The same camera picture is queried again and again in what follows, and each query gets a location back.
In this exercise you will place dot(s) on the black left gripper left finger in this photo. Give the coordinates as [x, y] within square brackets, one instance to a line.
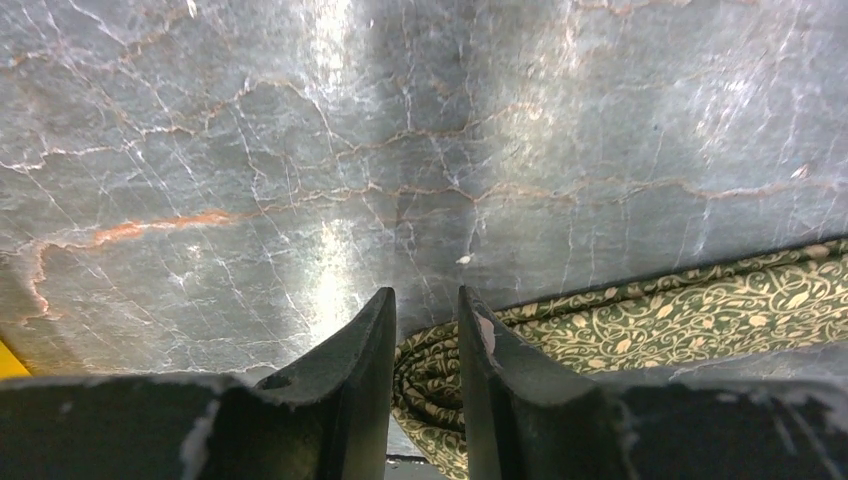
[324, 416]

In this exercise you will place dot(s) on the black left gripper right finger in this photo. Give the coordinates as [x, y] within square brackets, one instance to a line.
[529, 417]

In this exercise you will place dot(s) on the olive green leaf-pattern tie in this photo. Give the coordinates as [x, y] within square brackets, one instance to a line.
[770, 302]

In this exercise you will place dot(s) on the yellow plastic bin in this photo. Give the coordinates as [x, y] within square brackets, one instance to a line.
[10, 365]

